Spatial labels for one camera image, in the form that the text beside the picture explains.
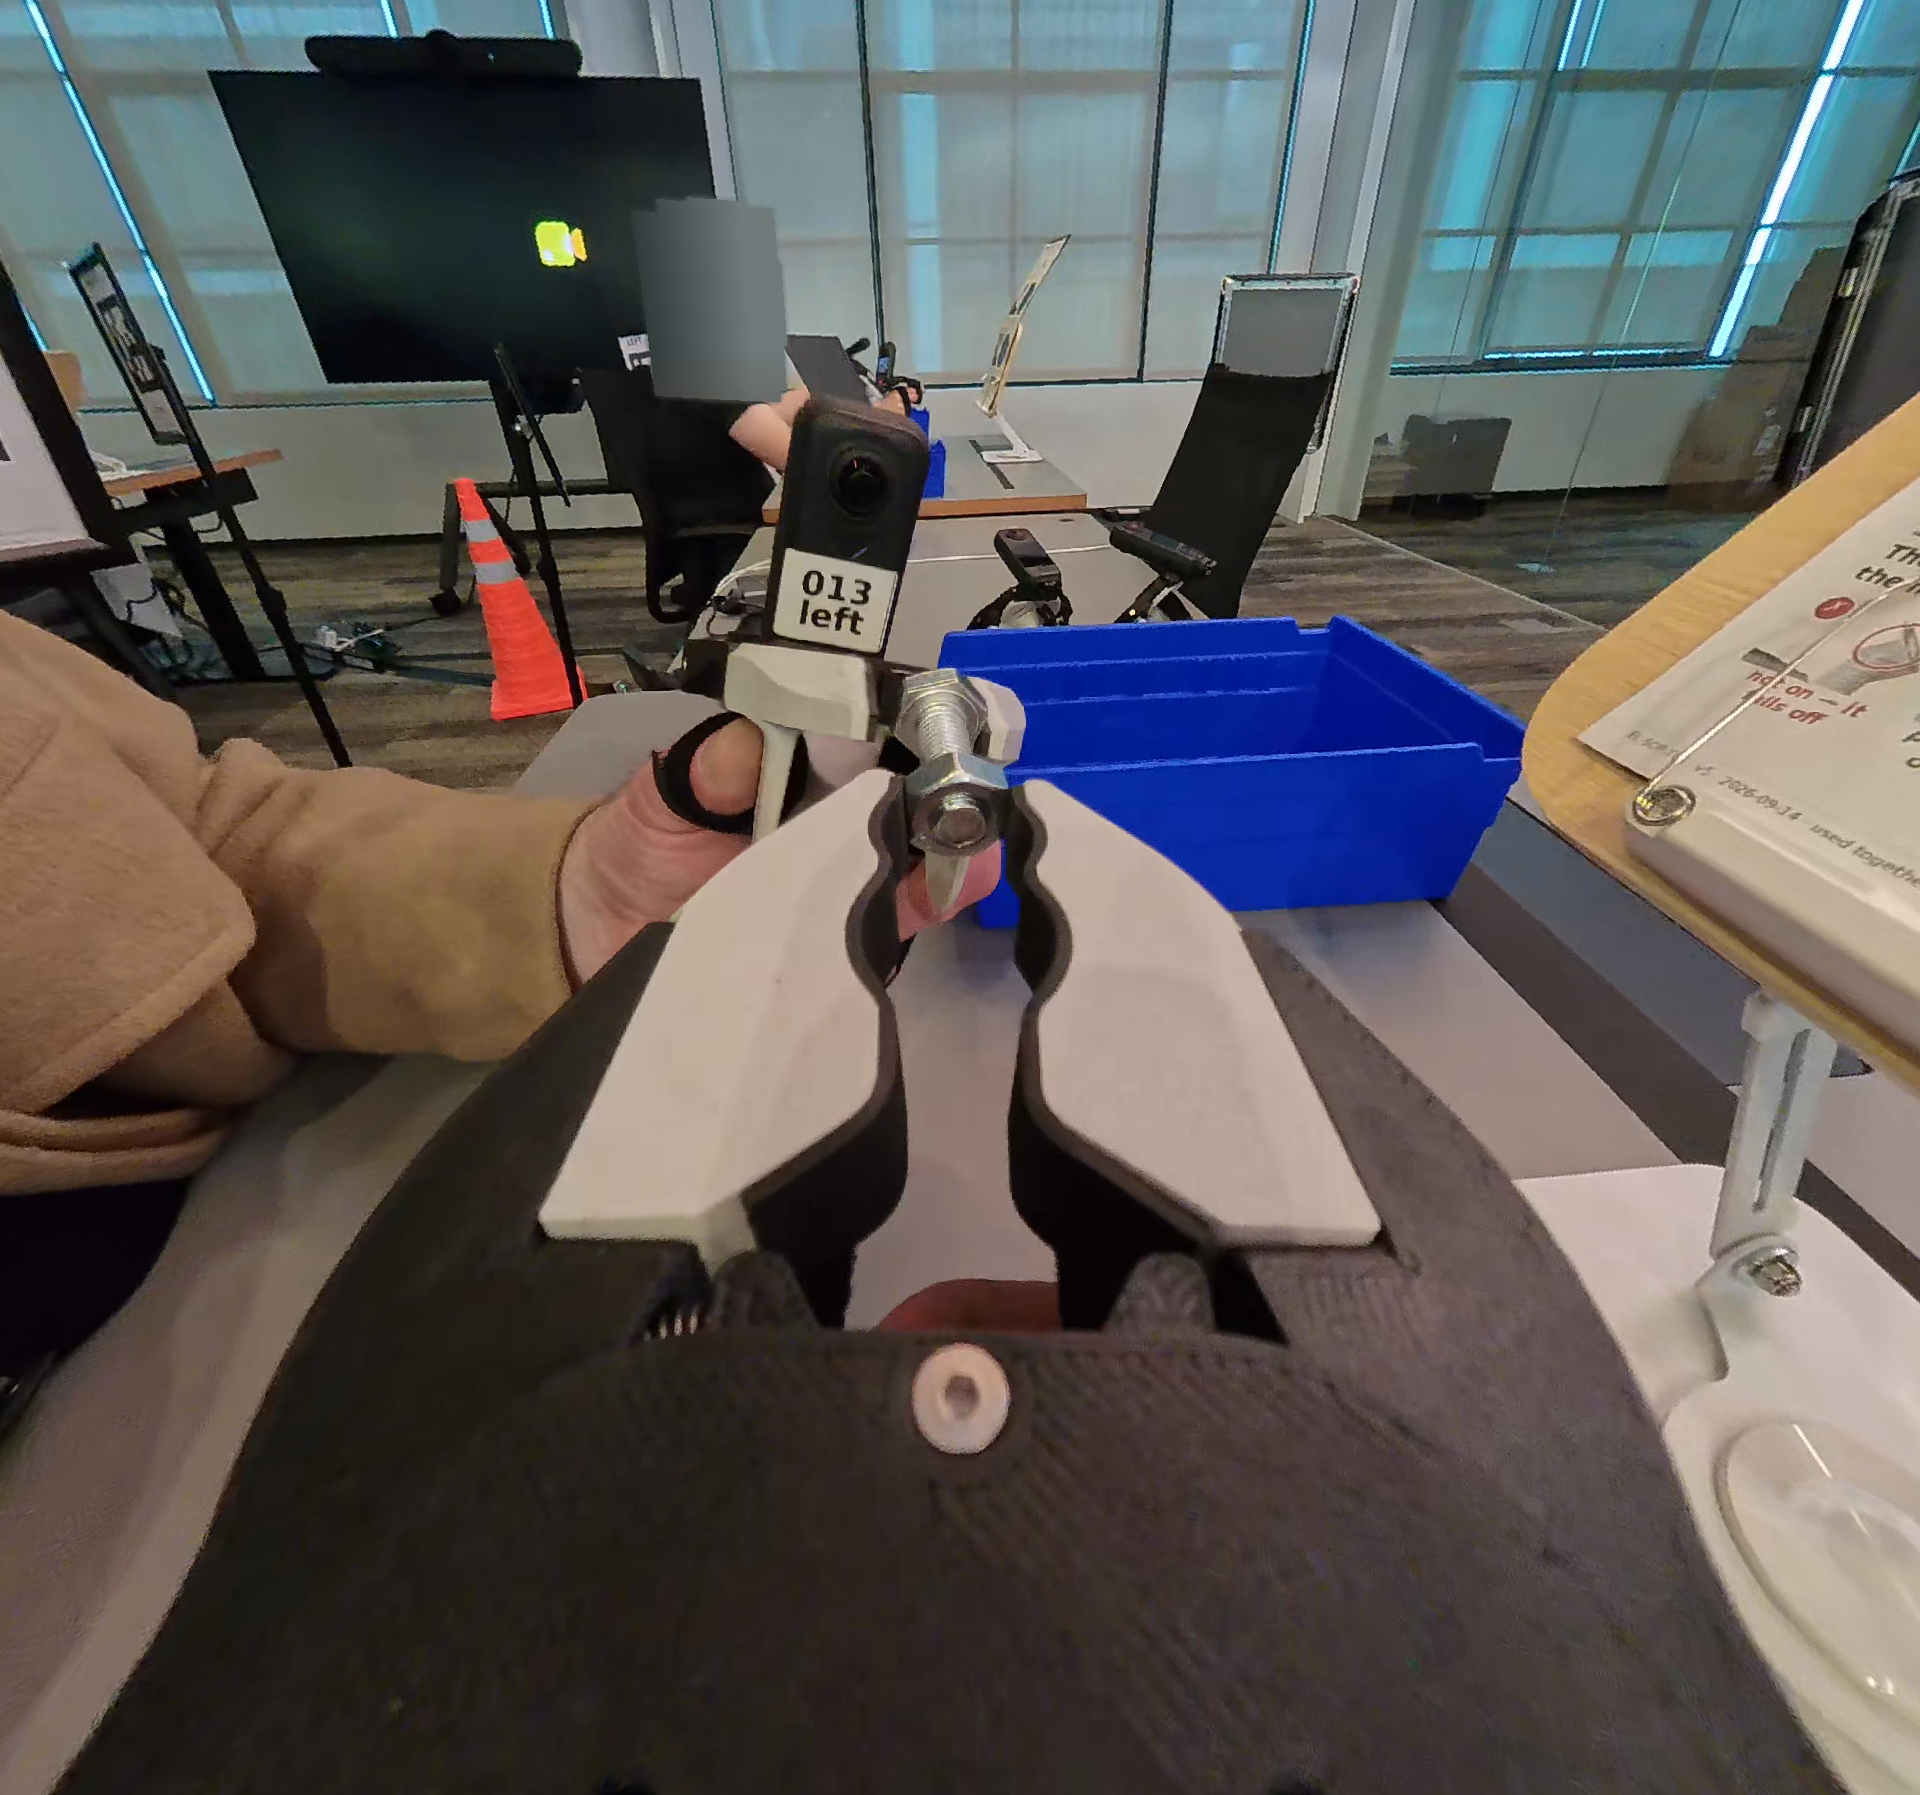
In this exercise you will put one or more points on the glass window wall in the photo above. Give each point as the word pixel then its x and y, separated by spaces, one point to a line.
pixel 1021 101

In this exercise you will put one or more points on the person's black inner garment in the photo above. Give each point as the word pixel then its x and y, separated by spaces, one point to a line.
pixel 74 1272

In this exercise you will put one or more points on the black television screen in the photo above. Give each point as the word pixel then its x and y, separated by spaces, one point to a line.
pixel 420 220

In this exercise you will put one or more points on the long blue plastic bin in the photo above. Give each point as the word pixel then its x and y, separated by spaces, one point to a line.
pixel 1275 818

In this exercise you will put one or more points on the person's left hand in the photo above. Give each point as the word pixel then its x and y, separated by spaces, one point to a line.
pixel 629 879

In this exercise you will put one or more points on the small black device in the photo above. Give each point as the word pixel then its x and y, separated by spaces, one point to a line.
pixel 1027 556

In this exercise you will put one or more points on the person's beige coat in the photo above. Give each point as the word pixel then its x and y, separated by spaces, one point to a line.
pixel 90 851

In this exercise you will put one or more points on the black controller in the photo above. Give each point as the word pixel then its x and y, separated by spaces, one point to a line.
pixel 1163 544

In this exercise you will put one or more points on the small wood-top table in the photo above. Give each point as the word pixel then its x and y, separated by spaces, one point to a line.
pixel 192 470

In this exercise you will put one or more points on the black tripod stand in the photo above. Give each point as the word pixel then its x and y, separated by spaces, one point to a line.
pixel 526 478

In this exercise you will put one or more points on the small blue plastic bin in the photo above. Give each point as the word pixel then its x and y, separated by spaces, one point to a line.
pixel 933 470

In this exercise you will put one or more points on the small marker board on tripod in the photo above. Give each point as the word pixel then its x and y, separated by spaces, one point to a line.
pixel 126 336

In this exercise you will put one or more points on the steel hex bolt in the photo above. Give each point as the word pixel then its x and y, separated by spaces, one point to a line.
pixel 962 729

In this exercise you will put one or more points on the orange traffic cone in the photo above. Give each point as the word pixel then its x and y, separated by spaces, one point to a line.
pixel 517 624

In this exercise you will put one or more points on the steel hex nut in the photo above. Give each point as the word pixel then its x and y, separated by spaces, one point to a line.
pixel 984 779

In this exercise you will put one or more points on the grey desk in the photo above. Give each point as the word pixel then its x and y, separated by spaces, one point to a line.
pixel 1425 1014

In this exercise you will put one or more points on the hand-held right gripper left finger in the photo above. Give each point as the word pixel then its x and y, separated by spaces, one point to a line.
pixel 751 1061

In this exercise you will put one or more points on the fiducial marker sign board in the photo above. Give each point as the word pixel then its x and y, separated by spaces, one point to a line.
pixel 24 461

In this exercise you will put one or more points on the black video bar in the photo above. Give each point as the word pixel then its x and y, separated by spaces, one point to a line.
pixel 448 55

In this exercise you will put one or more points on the grey bench seat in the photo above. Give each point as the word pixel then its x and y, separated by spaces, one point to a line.
pixel 1442 461

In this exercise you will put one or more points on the acrylic sign stand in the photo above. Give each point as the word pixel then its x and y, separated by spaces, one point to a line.
pixel 828 363
pixel 1021 325

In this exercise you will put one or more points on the grey table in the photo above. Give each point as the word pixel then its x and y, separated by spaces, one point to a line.
pixel 945 582

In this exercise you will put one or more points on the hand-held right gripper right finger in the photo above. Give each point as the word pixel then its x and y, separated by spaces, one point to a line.
pixel 1186 1074

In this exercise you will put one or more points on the silver framed panel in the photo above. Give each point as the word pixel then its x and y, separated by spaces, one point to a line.
pixel 1286 325

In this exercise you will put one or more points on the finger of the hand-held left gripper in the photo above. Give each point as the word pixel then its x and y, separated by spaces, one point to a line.
pixel 804 698
pixel 1003 729

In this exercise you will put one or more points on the person's left forearm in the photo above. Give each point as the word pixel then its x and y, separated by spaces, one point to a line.
pixel 420 895

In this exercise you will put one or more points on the clear sign stand white base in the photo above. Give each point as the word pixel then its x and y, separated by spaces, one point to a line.
pixel 1603 1253

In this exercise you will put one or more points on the black office chair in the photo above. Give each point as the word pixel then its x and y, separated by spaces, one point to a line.
pixel 616 478

